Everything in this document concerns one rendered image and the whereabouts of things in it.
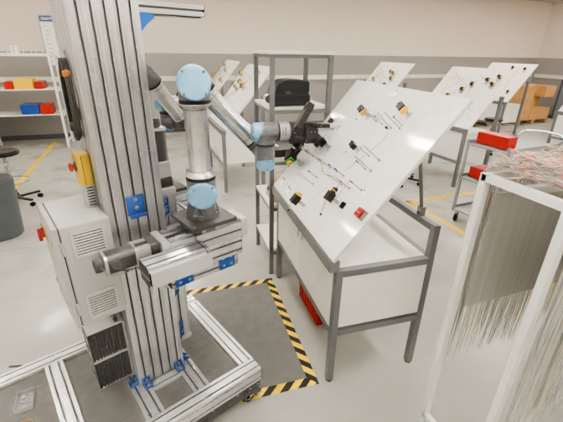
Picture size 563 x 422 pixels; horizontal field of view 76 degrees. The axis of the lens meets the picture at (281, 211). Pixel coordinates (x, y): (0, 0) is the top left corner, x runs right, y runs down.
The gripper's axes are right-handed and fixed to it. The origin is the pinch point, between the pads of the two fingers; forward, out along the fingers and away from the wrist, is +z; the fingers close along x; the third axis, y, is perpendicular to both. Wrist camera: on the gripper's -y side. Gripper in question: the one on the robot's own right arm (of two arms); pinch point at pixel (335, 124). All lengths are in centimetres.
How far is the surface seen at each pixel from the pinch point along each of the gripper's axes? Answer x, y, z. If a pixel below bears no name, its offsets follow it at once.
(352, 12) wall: -796, -228, 361
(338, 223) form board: -31, 55, 16
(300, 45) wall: -793, -147, 224
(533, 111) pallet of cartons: -722, 23, 895
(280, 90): -135, -18, 10
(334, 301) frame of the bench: -19, 95, 10
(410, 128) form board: -32, 5, 56
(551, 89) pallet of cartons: -721, -38, 945
